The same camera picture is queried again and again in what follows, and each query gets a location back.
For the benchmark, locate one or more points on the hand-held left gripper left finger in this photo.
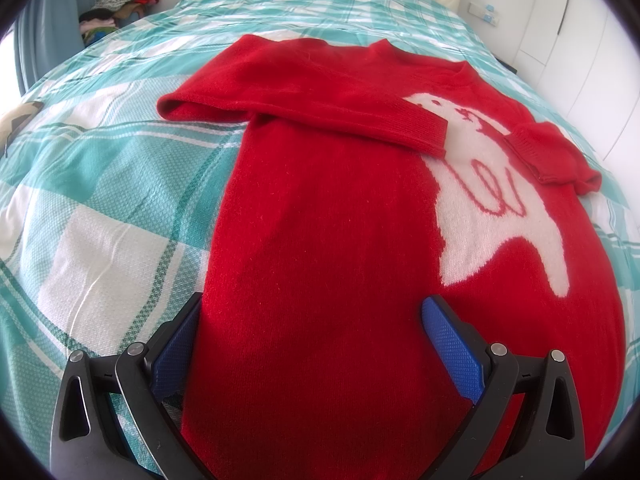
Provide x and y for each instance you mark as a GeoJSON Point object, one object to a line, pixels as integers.
{"type": "Point", "coordinates": [172, 355]}

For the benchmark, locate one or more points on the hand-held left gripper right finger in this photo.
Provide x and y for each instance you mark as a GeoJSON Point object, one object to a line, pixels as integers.
{"type": "Point", "coordinates": [452, 345]}

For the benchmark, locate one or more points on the red sweater with white animal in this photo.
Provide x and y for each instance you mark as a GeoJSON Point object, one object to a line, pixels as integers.
{"type": "Point", "coordinates": [325, 235]}

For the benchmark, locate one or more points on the teal plaid bed sheet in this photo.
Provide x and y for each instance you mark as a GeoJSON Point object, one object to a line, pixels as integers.
{"type": "Point", "coordinates": [115, 200]}

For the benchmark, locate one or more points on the patterned beige pillow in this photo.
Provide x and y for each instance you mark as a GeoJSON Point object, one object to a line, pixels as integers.
{"type": "Point", "coordinates": [20, 120]}

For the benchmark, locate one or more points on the white wardrobe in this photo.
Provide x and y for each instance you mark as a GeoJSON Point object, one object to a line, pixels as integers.
{"type": "Point", "coordinates": [575, 35]}

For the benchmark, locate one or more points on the blue curtain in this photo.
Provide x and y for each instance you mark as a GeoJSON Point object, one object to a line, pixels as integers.
{"type": "Point", "coordinates": [50, 20]}

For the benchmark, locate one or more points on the white wall socket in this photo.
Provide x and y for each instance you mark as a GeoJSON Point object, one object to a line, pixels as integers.
{"type": "Point", "coordinates": [484, 13]}

